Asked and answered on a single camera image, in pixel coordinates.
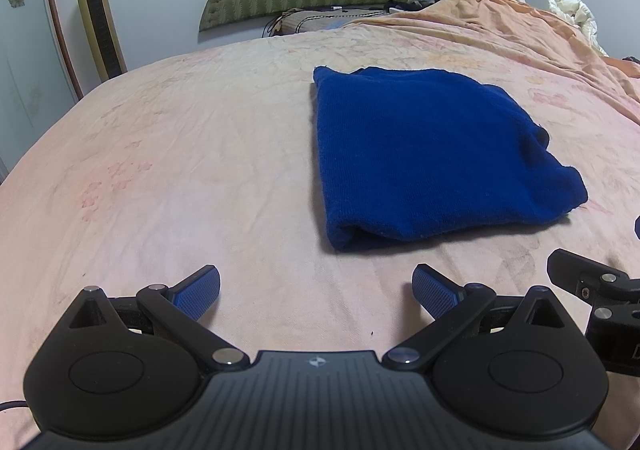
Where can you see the dark clothes pile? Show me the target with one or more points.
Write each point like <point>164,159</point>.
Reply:
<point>412,1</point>

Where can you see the flower print glass door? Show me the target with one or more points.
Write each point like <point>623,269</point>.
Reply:
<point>25,55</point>

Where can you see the pink bed sheet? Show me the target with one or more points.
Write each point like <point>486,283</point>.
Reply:
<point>175,155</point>

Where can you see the small white device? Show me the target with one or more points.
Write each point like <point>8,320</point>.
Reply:
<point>336,8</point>

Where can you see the blue beaded sweater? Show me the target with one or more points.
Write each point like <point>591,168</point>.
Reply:
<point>425,155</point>

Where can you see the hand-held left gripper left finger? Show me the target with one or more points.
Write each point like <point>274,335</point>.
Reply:
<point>197,292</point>

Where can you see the crumpled white cloth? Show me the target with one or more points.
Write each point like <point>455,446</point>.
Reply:
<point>575,17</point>

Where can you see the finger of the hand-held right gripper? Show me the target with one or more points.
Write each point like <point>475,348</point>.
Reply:
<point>575,272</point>

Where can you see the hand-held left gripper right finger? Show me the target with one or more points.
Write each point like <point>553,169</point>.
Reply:
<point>432,291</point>

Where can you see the gold tower fan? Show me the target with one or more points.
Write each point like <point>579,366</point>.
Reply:
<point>100,20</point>

